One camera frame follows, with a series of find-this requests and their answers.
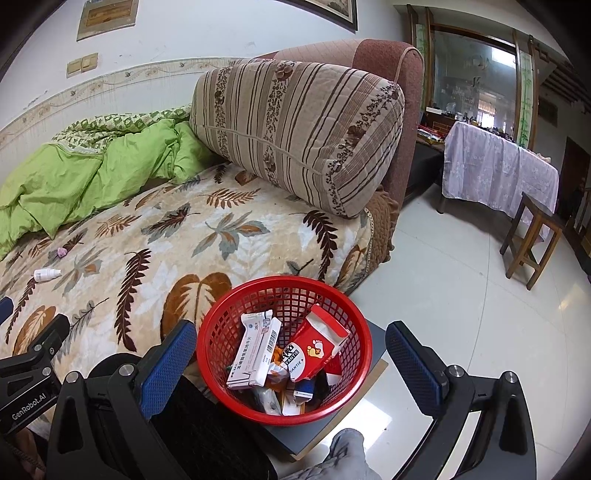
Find red and white box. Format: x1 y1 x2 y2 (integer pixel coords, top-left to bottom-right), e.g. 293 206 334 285
290 304 351 376

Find white medicine box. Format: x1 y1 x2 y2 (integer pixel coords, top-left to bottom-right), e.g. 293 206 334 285
226 313 282 391

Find red plastic basket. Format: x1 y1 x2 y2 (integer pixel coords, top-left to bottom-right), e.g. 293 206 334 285
196 275 374 426

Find black low cabinet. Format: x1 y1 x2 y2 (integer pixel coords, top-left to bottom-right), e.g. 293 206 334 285
406 138 445 206

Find table with purple cloth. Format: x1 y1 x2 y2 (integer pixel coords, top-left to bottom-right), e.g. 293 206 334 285
441 120 560 241

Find green quilt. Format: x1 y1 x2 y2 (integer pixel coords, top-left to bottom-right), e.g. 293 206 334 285
0 105 222 259

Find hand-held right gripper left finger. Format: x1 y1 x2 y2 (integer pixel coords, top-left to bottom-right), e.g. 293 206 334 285
46 319 198 480

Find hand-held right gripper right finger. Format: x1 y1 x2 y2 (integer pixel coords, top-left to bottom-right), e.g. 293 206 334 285
385 320 539 480

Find person's grey trouser leg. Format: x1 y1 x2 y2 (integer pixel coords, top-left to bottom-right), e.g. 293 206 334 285
277 427 376 480

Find wooden stool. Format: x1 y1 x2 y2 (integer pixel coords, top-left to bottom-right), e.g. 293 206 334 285
499 191 566 291

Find framed wall picture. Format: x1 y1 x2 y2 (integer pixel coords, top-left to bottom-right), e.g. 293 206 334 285
272 0 358 32

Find brown knitted sofa cover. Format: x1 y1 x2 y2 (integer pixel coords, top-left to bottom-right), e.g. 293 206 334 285
365 189 400 264

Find black cloth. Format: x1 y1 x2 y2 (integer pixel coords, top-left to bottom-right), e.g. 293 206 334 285
88 353 278 480

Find striped brown cushion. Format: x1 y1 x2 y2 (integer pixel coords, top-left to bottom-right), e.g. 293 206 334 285
189 58 406 219

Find beige leaf-print blanket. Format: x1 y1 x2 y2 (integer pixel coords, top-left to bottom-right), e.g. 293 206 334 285
0 161 376 384

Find wooden framed mirror cabinet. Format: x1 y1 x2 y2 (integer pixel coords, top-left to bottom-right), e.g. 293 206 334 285
406 4 541 153

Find beige wall switches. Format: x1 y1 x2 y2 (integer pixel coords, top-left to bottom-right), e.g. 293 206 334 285
66 52 99 78

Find small blue white box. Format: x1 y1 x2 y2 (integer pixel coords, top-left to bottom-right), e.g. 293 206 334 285
293 378 320 408

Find orange packet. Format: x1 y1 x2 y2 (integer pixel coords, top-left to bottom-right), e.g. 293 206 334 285
269 348 296 385

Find pink brown sofa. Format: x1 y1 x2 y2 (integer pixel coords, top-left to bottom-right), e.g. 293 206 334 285
254 38 426 264

